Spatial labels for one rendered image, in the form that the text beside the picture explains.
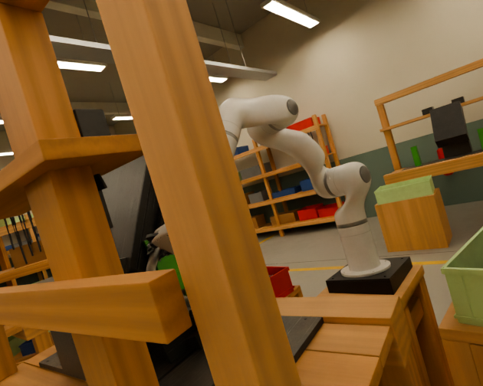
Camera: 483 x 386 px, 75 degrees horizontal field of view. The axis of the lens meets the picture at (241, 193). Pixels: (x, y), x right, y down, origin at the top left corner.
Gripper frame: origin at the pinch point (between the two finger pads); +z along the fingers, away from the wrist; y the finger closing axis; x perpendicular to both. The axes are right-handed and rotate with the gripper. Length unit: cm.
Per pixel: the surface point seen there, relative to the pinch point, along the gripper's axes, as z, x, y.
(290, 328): -21.1, 18.9, -39.4
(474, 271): -69, 9, -61
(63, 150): -36, 13, 37
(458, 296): -61, 12, -67
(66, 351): 39.2, 24.1, 5.3
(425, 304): -43, 0, -94
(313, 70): 53, -562, -239
